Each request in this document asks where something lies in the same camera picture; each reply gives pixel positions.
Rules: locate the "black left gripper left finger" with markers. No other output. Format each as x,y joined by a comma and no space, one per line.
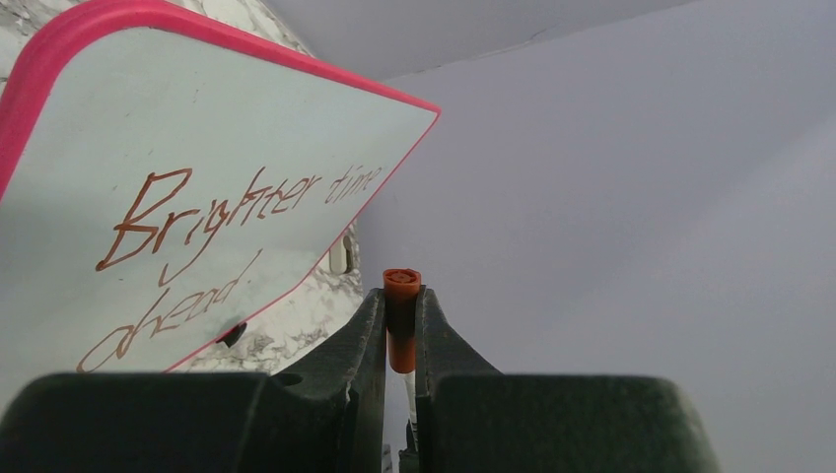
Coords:
323,413

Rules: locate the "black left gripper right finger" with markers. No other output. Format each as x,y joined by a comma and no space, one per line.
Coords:
474,418

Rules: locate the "pink framed whiteboard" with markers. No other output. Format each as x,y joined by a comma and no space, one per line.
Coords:
166,177

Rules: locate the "white brown whiteboard marker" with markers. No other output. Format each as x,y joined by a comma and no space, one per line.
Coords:
410,387

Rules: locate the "grey wire whiteboard stand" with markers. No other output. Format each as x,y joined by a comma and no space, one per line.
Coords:
233,336

